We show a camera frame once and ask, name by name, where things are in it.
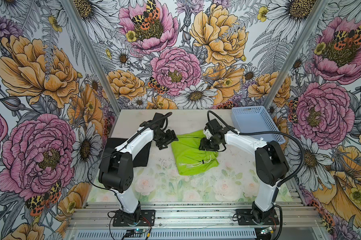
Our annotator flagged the black garment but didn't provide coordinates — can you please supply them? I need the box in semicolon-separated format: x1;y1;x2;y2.
102;138;151;168

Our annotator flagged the lime green towel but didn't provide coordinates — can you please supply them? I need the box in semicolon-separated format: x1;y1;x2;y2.
171;130;219;176

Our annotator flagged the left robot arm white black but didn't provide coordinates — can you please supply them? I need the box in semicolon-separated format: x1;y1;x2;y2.
98;112;178;227

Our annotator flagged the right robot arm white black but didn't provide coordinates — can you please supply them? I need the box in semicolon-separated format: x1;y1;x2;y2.
199;119;289;225

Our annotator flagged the light blue plastic basket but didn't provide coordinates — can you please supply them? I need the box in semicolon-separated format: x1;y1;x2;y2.
231;106;279;133

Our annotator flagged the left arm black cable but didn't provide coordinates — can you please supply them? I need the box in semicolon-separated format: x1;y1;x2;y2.
86;111;173;211

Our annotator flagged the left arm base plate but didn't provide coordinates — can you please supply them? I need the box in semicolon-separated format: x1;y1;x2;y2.
112;210;156;227

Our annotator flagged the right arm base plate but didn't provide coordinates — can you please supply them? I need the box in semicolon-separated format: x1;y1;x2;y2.
235;208;279;226

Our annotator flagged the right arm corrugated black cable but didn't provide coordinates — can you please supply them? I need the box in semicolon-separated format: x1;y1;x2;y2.
206;110;305;240

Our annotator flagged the aluminium rail frame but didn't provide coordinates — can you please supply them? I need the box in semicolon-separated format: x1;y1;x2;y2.
68;203;322;230

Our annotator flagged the white vented cable duct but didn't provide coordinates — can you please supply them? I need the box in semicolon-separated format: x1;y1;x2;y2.
71;228;256;240

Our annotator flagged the left aluminium corner post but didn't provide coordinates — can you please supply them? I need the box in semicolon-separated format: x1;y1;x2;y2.
62;1;121;117

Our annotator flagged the aluminium corner post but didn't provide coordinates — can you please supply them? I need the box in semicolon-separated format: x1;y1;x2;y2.
262;0;330;108
62;1;121;117

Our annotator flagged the right aluminium corner post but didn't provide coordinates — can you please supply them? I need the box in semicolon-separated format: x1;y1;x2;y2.
262;0;330;108

